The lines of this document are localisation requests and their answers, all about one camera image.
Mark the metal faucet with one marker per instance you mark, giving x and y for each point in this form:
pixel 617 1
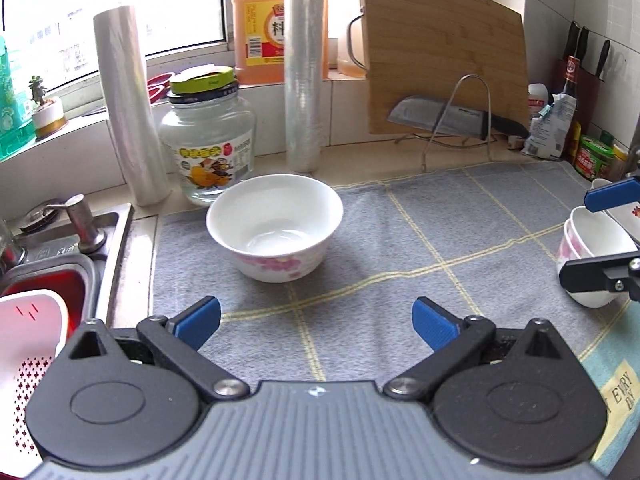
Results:
pixel 10 247

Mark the grey blue checked dish towel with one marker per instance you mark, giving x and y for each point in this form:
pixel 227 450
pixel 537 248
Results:
pixel 400 240

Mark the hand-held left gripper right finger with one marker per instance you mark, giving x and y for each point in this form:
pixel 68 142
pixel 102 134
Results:
pixel 434 327

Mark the short plastic wrap roll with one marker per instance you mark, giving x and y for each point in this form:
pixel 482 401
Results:
pixel 127 100

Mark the window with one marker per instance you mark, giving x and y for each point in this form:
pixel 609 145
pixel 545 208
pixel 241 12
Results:
pixel 75 10

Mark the steel sink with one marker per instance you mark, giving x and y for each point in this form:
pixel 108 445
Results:
pixel 115 260

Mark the brown knife block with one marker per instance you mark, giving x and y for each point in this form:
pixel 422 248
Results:
pixel 600 105

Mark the white printed bag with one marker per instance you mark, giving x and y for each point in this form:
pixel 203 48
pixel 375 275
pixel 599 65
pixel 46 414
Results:
pixel 550 135

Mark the white plate with fruit print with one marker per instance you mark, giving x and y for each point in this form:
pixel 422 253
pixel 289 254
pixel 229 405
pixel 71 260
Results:
pixel 622 220

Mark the red white packet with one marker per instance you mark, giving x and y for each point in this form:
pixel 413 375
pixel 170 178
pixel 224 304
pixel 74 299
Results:
pixel 536 112

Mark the small green lid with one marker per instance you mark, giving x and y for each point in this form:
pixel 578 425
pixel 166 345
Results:
pixel 606 137

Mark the red basin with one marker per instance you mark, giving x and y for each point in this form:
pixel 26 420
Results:
pixel 50 280

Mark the green dish soap bottle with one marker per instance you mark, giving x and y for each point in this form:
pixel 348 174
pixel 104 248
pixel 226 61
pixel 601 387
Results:
pixel 12 110

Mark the red dish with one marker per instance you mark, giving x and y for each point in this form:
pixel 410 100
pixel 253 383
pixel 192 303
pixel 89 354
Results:
pixel 160 87

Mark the yellow lidded spice jar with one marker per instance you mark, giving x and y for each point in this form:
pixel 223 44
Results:
pixel 620 162

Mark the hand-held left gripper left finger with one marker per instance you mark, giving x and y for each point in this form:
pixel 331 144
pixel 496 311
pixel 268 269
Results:
pixel 197 321

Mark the dark soy sauce bottle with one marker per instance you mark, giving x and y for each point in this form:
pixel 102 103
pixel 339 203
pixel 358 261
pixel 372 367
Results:
pixel 572 85

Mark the tall plastic wrap roll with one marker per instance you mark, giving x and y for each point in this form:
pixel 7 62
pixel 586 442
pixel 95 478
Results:
pixel 304 70

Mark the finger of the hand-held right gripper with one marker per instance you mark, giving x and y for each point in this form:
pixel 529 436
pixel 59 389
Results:
pixel 595 275
pixel 610 196

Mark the metal soap dispenser pump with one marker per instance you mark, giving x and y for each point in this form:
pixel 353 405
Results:
pixel 85 225

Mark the orange cooking wine jug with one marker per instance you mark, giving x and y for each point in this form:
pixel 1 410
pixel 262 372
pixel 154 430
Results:
pixel 260 20

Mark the yellow squeeze bottle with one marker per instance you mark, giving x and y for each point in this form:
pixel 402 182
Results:
pixel 576 142

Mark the glass jar with green lid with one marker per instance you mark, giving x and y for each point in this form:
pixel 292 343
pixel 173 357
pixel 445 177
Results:
pixel 207 150

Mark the green lidded sauce jar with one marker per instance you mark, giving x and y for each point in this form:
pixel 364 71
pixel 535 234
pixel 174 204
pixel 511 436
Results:
pixel 592 160

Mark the white pink colander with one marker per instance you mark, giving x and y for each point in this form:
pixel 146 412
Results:
pixel 25 360

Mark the bamboo cutting board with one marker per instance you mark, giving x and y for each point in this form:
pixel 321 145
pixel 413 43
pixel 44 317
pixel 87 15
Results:
pixel 440 45

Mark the small potted plant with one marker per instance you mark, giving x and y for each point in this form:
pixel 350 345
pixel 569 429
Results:
pixel 47 115

